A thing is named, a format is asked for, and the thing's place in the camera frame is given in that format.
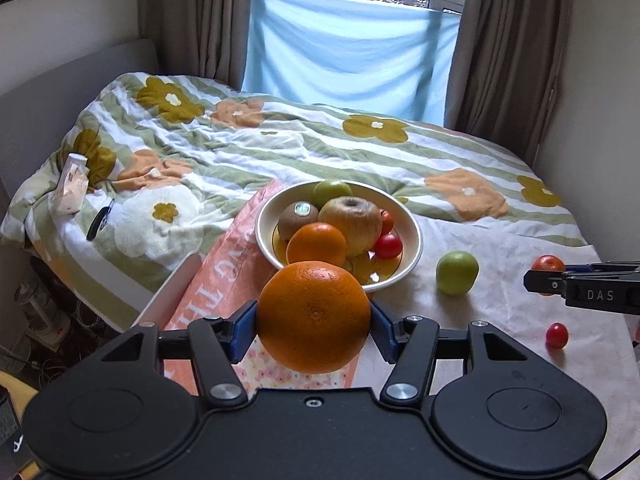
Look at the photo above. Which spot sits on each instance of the cream fruit bowl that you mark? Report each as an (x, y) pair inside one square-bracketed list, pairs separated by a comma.
[(372, 273)]

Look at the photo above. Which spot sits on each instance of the red cherry tomato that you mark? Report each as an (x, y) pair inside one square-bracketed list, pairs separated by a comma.
[(557, 336), (388, 246)]

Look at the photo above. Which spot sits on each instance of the small tangerine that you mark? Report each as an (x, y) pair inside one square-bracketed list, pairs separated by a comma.
[(548, 263)]

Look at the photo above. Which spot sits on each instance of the left brown curtain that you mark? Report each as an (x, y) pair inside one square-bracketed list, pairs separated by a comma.
[(204, 38)]

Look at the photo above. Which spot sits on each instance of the medium orange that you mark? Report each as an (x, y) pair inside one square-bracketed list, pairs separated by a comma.
[(318, 241)]

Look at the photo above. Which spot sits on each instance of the brown curtain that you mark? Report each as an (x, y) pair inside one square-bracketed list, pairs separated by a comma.
[(505, 69), (204, 38)]

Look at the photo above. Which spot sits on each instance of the white tube bottle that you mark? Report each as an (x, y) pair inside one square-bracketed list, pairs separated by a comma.
[(72, 186)]

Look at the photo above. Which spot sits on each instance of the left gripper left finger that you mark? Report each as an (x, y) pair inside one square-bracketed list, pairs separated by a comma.
[(132, 365)]

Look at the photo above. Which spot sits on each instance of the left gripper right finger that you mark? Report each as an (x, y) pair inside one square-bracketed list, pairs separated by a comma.
[(414, 344)]

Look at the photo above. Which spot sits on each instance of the grey headboard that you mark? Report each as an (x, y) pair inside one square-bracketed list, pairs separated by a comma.
[(37, 114)]

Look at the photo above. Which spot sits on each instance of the small orange mandarin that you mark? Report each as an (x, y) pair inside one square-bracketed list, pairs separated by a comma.
[(387, 222)]

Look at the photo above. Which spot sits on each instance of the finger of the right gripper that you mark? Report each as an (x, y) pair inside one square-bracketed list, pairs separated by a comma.
[(545, 282), (609, 267)]

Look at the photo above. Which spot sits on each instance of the green apple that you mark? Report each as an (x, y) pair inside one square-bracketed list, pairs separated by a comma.
[(456, 273), (327, 190)]

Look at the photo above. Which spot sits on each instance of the brown kiwi with sticker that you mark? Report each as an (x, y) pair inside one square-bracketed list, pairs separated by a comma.
[(294, 217)]

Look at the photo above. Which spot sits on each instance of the large yellow-red apple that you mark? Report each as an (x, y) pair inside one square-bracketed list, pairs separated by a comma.
[(359, 220)]

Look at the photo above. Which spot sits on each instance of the large orange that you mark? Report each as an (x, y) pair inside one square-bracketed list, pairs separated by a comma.
[(313, 317)]

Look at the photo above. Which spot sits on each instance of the white pink towel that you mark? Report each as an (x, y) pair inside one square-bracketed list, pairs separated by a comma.
[(598, 354)]

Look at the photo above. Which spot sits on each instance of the light blue window cloth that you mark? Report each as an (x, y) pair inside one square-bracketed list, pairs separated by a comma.
[(356, 54)]

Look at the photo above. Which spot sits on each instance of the floral striped quilt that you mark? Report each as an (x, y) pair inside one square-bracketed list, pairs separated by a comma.
[(182, 155)]

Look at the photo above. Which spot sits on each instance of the right brown curtain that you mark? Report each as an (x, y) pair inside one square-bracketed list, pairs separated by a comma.
[(505, 69)]

